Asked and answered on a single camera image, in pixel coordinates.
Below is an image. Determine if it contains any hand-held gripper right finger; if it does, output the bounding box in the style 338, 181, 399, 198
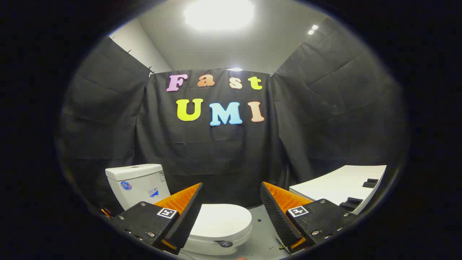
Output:
260, 182, 357, 254

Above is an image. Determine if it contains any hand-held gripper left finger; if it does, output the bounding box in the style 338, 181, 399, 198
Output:
109, 182, 203, 255

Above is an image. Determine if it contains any white toilet lid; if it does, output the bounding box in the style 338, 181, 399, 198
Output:
191, 204, 253, 244

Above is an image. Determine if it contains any white ceramic toilet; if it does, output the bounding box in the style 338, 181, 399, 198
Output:
105, 164, 253, 256

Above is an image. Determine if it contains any white drawer cabinet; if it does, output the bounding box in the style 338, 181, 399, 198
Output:
289, 165, 387, 216

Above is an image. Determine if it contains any black backdrop cloth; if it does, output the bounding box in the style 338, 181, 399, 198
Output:
56, 18, 410, 217

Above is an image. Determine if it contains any large round ceiling light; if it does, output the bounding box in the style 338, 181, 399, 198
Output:
183, 0, 255, 31

